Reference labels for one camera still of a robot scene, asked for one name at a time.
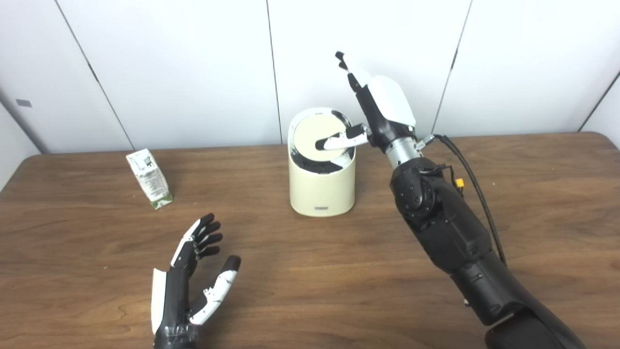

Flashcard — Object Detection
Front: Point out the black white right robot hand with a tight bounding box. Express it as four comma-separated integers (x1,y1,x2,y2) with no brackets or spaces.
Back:
315,51,417,153

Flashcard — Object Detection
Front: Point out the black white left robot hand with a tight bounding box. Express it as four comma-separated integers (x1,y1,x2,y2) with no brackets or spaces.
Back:
151,213,241,349

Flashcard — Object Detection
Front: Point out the cream round bin lid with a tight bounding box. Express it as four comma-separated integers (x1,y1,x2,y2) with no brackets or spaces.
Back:
294,115,350,161

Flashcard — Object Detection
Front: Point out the white green milk carton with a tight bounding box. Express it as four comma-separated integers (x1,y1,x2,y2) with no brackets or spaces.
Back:
126,148,173,210

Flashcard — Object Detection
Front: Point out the cream-colored round bin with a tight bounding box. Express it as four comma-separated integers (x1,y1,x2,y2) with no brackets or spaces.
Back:
288,108,357,217

